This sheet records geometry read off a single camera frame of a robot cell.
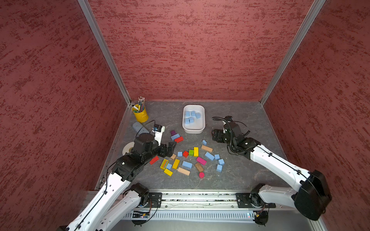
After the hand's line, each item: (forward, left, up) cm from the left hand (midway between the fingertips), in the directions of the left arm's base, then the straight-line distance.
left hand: (167, 144), depth 72 cm
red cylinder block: (-9, -19, -21) cm, 30 cm away
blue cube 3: (+30, -9, -19) cm, 36 cm away
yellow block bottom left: (-8, +1, -21) cm, 22 cm away
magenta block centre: (0, -19, -23) cm, 30 cm away
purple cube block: (+20, 0, -20) cm, 28 cm away
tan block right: (+8, -23, -21) cm, 32 cm away
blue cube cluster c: (-2, -31, -19) cm, 37 cm away
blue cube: (+38, -10, -21) cm, 45 cm away
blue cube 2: (+36, -18, -21) cm, 45 cm away
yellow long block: (-3, -3, -20) cm, 20 cm away
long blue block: (+17, -2, -20) cm, 26 cm away
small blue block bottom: (-4, +1, -20) cm, 21 cm away
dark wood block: (-4, -17, -21) cm, 27 cm away
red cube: (+3, -9, -20) cm, 22 cm away
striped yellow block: (-3, +4, -19) cm, 20 cm away
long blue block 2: (+3, -25, -21) cm, 32 cm away
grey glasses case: (+24, +28, -20) cm, 41 cm away
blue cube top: (+38, -14, -20) cm, 45 cm away
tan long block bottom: (-7, -9, -21) cm, 24 cm away
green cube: (+4, -12, -20) cm, 24 cm away
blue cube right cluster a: (+3, -29, -21) cm, 36 cm away
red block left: (-1, +10, -20) cm, 23 cm away
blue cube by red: (+4, -5, -21) cm, 22 cm away
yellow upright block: (+6, -16, -21) cm, 27 cm away
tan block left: (+1, -2, -19) cm, 19 cm away
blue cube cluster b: (+31, -13, -20) cm, 39 cm away
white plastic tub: (+28, -19, -22) cm, 40 cm away
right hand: (+10, -28, -7) cm, 30 cm away
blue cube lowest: (-5, -29, -19) cm, 36 cm away
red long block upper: (+15, -4, -21) cm, 26 cm away
